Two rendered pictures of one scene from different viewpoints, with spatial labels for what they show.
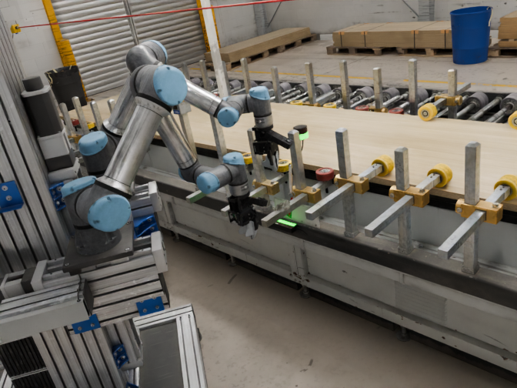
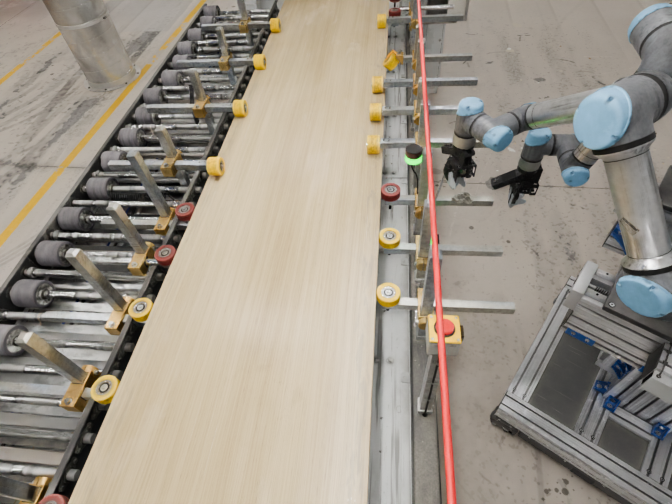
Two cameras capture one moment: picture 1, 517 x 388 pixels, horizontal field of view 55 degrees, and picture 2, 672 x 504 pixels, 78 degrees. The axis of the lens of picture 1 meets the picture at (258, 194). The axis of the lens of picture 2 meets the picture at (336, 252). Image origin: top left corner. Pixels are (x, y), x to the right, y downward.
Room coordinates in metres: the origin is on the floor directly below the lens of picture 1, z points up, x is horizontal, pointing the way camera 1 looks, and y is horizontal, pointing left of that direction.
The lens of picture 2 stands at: (2.98, 0.53, 2.08)
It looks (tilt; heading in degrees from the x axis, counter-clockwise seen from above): 51 degrees down; 232
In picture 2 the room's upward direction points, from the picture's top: 7 degrees counter-clockwise
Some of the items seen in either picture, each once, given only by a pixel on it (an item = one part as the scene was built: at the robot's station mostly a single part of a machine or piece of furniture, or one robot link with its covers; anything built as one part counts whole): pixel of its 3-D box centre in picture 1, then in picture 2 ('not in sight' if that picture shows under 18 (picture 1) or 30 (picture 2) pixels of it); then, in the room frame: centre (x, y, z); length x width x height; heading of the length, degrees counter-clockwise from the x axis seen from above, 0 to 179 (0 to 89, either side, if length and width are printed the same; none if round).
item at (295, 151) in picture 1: (300, 182); (422, 198); (1.96, -0.19, 0.90); 0.04 x 0.04 x 0.48; 41
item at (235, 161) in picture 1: (234, 168); (536, 143); (1.68, 0.07, 1.13); 0.09 x 0.08 x 0.11; 129
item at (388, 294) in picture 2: (248, 164); (388, 300); (2.39, 0.02, 0.85); 0.08 x 0.08 x 0.11
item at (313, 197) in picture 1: (305, 193); (420, 203); (1.95, -0.21, 0.85); 0.14 x 0.06 x 0.05; 41
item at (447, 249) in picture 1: (478, 215); (426, 82); (1.34, -0.68, 0.95); 0.50 x 0.04 x 0.04; 131
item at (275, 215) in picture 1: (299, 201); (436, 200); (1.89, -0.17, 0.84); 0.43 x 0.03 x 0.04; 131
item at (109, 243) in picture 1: (95, 229); not in sight; (1.47, 0.55, 1.09); 0.15 x 0.15 x 0.10
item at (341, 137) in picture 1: (346, 185); (420, 151); (1.78, -0.35, 0.93); 0.04 x 0.04 x 0.48; 41
